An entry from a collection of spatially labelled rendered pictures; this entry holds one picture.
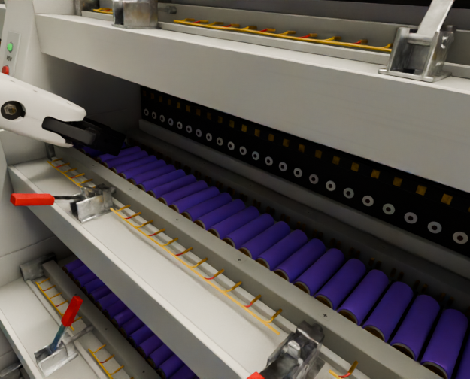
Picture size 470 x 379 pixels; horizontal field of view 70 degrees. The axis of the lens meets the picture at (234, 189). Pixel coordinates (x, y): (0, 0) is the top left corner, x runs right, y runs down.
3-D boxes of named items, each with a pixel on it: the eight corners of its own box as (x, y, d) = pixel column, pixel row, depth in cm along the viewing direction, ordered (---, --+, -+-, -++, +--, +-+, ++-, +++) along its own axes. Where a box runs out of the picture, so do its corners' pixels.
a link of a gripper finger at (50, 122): (81, 132, 35) (104, 137, 40) (13, 101, 35) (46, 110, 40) (77, 143, 35) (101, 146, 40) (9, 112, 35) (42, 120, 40)
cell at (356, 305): (385, 291, 30) (354, 335, 25) (365, 280, 31) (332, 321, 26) (391, 276, 29) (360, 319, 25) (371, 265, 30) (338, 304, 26)
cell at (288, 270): (323, 258, 33) (287, 292, 29) (307, 250, 34) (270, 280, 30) (327, 243, 32) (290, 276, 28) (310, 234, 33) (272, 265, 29)
